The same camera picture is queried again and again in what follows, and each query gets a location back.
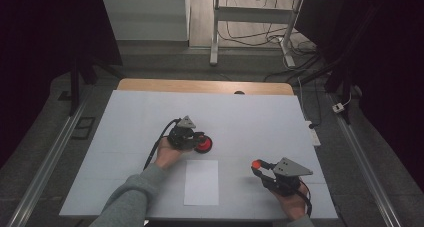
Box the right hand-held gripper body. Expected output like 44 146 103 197
263 157 314 197

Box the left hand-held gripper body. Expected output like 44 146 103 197
166 115 201 151

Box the round black red ink pad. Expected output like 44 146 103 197
194 135 214 155

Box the white paper sheet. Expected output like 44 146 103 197
183 159 220 207

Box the person's left hand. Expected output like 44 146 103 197
153 136 193 171

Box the person's right hand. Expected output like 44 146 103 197
271 185 310 221

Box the large white table cover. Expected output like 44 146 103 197
59 89 339 220

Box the wooden table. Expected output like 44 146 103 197
116 78 295 96

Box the black floor plate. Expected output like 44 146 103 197
71 116 96 141

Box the black metal stand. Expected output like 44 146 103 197
293 60 355 125
68 51 127 117

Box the white cabinet panel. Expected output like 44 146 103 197
100 0 191 42

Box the dark curtain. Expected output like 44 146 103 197
294 0 424 190
0 0 123 170

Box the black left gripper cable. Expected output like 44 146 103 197
143 118 181 171

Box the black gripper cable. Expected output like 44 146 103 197
143 118 181 171
298 178 314 218

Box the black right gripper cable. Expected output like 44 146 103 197
298 178 314 218

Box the metal floor rail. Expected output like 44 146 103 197
6 90 92 227
328 92 404 227

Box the tangle of black floor cables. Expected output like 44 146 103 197
218 0 321 85

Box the white desk frame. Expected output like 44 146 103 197
209 0 305 68

